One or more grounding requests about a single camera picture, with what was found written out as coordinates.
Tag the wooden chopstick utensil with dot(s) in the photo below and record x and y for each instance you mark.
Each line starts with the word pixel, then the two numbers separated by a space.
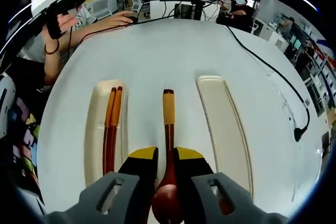
pixel 110 108
pixel 117 108

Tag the wooden spoon utensil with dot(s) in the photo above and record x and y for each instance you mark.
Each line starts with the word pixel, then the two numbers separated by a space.
pixel 168 111

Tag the white worn device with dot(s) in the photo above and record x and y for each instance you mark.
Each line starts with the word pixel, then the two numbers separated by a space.
pixel 9 98

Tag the person's left hand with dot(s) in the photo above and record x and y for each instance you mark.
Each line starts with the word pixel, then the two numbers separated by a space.
pixel 67 23

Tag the printed colourful clothing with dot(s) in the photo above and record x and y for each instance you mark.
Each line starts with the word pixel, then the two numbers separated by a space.
pixel 26 129

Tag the black computer mouse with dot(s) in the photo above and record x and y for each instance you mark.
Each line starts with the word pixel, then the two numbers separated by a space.
pixel 132 20

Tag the beige cutlery case base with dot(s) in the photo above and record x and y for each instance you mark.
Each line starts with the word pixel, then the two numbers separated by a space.
pixel 94 119

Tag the beige cutlery case lid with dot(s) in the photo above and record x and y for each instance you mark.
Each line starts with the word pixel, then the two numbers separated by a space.
pixel 220 108

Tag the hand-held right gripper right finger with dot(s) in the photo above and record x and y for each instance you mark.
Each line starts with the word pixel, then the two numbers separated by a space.
pixel 194 176

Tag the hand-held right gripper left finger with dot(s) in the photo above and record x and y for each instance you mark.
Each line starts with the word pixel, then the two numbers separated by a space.
pixel 131 182

